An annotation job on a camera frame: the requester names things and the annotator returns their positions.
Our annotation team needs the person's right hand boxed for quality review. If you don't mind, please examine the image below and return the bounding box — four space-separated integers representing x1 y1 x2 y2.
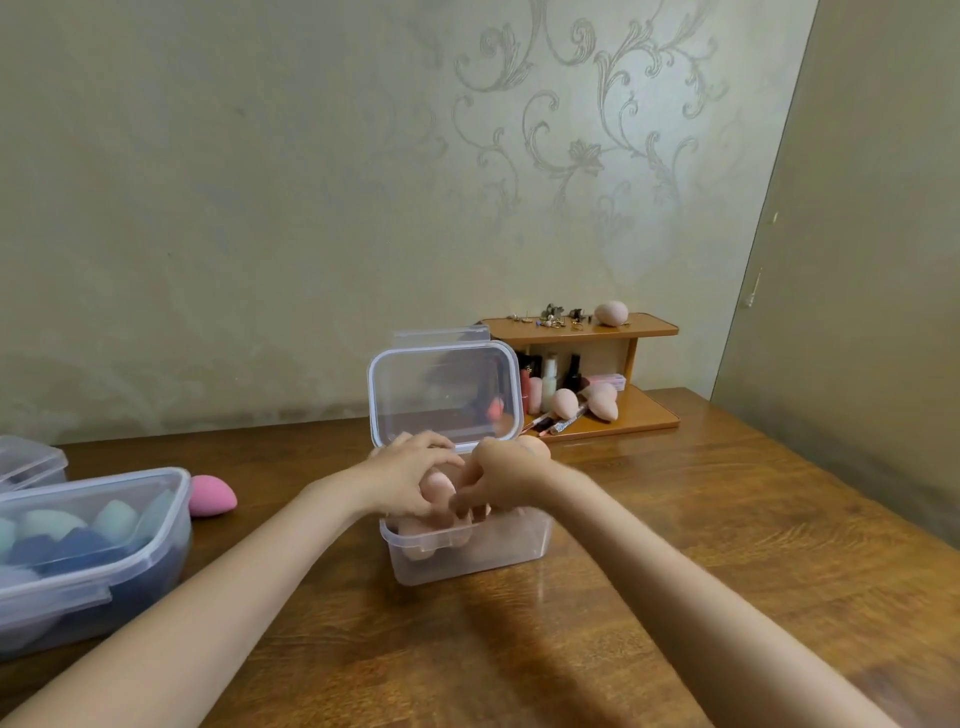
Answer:
448 436 571 523

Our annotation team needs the person's left hand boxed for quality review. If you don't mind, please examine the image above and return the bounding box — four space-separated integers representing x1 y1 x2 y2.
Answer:
329 429 466 526

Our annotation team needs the group of beige pink sponges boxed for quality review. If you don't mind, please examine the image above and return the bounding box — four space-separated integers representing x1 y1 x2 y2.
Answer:
389 434 553 564

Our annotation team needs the large clear plastic container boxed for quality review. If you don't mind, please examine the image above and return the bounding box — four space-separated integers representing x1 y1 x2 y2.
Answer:
366 326 555 588

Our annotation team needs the hot pink sponge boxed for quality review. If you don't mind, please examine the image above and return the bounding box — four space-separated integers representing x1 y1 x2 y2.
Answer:
187 474 239 519

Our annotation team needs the group of blue green sponges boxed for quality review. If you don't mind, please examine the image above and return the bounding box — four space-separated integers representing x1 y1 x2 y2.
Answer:
0 487 181 646

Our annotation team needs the small clear plastic box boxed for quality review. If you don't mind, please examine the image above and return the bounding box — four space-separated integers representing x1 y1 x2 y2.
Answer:
0 467 193 661

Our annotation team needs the clear divided organizer box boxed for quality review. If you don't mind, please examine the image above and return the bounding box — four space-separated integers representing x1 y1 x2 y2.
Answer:
0 434 69 493

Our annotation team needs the person's right forearm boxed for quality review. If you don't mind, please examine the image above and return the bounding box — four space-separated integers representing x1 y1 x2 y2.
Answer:
543 468 901 728

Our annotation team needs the person's left forearm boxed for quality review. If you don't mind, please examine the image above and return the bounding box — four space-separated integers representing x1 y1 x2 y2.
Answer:
0 479 376 728

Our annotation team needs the pile of metal hair clips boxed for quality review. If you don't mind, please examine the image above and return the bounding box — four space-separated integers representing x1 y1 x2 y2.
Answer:
508 303 590 331

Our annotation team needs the small wooden rack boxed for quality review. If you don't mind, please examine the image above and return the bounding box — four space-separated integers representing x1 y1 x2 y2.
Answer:
479 313 682 442

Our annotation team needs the pale green door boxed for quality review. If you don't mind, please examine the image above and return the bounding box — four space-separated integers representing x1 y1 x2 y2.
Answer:
710 0 960 553

